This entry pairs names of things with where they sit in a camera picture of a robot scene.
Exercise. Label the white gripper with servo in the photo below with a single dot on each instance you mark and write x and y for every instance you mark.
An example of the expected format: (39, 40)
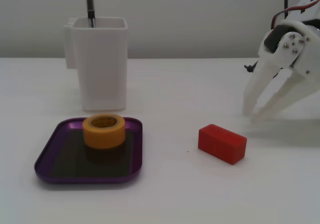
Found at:
(292, 44)

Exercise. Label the red ribbed rectangular cube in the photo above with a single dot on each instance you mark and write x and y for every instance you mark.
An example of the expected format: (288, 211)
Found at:
(220, 144)

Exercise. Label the black ballpoint pen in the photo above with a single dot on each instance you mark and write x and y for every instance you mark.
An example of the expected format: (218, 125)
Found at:
(90, 6)

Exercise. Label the white plastic pen holder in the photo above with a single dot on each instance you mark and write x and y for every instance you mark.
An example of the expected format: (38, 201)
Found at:
(102, 71)

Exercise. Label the yellow tape roll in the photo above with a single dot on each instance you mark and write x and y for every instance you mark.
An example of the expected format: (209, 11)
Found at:
(105, 139)

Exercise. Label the purple metal tray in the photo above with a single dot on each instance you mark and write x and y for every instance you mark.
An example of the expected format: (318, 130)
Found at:
(62, 159)

